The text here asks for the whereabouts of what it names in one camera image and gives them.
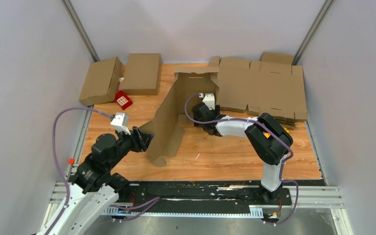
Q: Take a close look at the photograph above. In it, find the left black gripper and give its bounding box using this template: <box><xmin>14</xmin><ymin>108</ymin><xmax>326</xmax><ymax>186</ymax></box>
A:
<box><xmin>107</xmin><ymin>125</ymin><xmax>156</xmax><ymax>169</ymax></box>

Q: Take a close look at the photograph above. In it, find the cardboard box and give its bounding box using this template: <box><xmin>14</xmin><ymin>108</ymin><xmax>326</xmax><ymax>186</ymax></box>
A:
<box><xmin>79</xmin><ymin>57</ymin><xmax>122</xmax><ymax>106</ymax></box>
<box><xmin>140</xmin><ymin>67</ymin><xmax>219</xmax><ymax>167</ymax></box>
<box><xmin>122</xmin><ymin>53</ymin><xmax>162</xmax><ymax>95</ymax></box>

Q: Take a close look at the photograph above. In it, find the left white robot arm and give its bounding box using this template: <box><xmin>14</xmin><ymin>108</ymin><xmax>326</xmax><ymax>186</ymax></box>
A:
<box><xmin>39</xmin><ymin>127</ymin><xmax>154</xmax><ymax>235</ymax></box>

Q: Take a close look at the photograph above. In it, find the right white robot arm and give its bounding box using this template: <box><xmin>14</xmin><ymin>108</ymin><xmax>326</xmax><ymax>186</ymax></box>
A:
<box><xmin>191</xmin><ymin>102</ymin><xmax>293</xmax><ymax>205</ymax></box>

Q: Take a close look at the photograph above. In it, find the folded cardboard box upright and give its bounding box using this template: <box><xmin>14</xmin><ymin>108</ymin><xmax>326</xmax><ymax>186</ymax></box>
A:
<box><xmin>122</xmin><ymin>53</ymin><xmax>162</xmax><ymax>95</ymax></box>

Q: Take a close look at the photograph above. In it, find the red plastic block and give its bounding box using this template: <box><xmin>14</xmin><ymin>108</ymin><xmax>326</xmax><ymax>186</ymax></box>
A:
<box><xmin>114</xmin><ymin>90</ymin><xmax>133</xmax><ymax>110</ymax></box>

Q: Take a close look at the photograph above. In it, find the pink white small item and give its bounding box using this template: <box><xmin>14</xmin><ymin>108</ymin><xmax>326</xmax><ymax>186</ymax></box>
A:
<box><xmin>118</xmin><ymin>77</ymin><xmax>124</xmax><ymax>91</ymax></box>

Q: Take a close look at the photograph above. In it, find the stack of flat cardboard sheets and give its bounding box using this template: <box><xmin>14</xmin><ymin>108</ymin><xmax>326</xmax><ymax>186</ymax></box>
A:
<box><xmin>209</xmin><ymin>52</ymin><xmax>307</xmax><ymax>125</ymax></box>

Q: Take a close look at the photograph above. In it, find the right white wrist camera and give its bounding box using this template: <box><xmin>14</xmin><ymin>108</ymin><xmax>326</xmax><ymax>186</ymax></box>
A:
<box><xmin>199</xmin><ymin>93</ymin><xmax>215</xmax><ymax>111</ymax></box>

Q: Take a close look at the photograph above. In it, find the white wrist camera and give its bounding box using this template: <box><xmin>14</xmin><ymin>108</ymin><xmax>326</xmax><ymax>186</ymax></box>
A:
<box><xmin>199</xmin><ymin>93</ymin><xmax>215</xmax><ymax>111</ymax></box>
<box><xmin>110</xmin><ymin>112</ymin><xmax>131</xmax><ymax>135</ymax></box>

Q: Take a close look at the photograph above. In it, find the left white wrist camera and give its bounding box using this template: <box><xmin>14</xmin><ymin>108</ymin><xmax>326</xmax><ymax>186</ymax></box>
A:
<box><xmin>110</xmin><ymin>112</ymin><xmax>131</xmax><ymax>135</ymax></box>

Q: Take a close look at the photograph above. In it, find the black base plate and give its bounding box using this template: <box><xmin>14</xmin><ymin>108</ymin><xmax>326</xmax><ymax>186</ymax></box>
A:
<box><xmin>103</xmin><ymin>180</ymin><xmax>327</xmax><ymax>215</ymax></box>

